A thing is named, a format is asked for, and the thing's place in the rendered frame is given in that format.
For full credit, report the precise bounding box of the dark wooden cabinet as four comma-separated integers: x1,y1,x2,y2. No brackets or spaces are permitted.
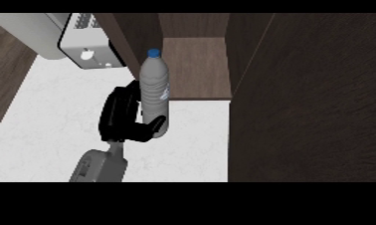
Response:
94,13,276,102

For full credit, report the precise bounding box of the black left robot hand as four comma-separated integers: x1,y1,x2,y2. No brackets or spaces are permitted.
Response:
98,80,169,143

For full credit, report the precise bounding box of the dark wooden cabinet door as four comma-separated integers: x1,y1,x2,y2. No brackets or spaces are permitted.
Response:
226,13,376,183

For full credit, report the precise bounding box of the white toaster appliance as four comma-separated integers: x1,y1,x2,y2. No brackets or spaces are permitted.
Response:
57,13,130,71

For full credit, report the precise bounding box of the pale grey appliance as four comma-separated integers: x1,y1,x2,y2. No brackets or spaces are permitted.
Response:
0,13,73,61

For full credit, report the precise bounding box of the clear blue-capped water bottle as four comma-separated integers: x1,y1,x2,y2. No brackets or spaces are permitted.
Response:
139,48,173,138

